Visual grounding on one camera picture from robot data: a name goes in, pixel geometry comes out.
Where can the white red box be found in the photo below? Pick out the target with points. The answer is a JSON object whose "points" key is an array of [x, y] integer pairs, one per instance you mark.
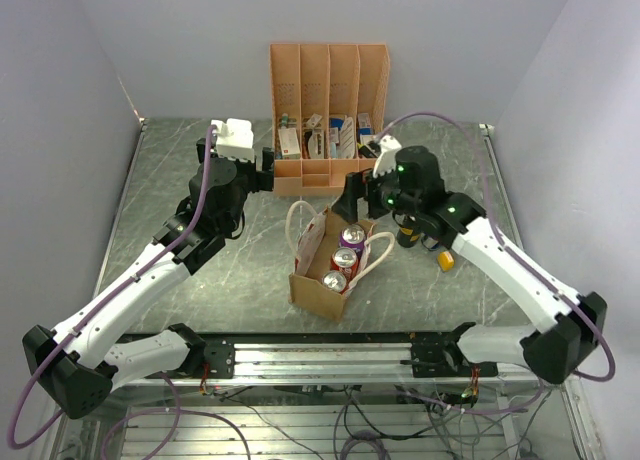
{"points": [[289, 144]]}

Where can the orange plastic file organizer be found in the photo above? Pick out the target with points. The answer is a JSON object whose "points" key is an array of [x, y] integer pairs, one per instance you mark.
{"points": [[328, 100]]}

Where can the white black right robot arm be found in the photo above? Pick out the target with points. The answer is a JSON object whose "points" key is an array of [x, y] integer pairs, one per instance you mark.
{"points": [[564, 326]]}

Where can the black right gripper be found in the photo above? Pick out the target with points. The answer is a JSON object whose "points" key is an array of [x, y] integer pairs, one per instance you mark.
{"points": [[355, 186]]}

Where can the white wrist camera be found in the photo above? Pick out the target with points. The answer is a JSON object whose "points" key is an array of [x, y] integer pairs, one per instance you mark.
{"points": [[234, 139], [386, 162]]}

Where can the brown canvas bag white handles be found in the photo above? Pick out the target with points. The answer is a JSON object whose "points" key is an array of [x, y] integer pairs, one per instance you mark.
{"points": [[312, 253]]}

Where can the black yellow beverage can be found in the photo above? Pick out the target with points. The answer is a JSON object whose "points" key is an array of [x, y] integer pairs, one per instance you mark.
{"points": [[409, 233]]}

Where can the silver top red can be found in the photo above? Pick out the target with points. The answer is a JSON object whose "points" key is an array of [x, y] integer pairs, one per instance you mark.
{"points": [[335, 281]]}

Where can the purple soda can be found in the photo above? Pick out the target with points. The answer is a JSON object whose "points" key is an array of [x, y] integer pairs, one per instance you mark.
{"points": [[353, 236]]}

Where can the aluminium frame rail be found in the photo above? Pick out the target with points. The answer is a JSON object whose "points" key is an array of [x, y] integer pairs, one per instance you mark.
{"points": [[327, 359]]}

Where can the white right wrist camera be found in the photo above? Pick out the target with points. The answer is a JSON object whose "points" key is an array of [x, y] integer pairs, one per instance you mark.
{"points": [[386, 162]]}

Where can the red cola can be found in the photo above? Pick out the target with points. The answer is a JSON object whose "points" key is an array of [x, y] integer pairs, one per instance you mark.
{"points": [[346, 261]]}

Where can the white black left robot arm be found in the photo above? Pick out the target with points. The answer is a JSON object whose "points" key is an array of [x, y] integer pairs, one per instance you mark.
{"points": [[81, 360]]}

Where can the white blue packet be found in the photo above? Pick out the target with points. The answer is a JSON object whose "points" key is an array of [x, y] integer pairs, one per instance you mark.
{"points": [[342, 138]]}

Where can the white box black item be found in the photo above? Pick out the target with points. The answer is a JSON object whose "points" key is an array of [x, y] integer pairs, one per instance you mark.
{"points": [[367, 147]]}

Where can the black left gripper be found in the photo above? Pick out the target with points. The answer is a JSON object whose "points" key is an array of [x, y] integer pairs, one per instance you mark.
{"points": [[259, 179]]}

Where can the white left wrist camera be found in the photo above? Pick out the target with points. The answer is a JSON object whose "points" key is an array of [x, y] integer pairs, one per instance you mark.
{"points": [[234, 139]]}

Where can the small yellow block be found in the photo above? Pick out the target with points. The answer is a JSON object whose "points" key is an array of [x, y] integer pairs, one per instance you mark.
{"points": [[445, 260]]}

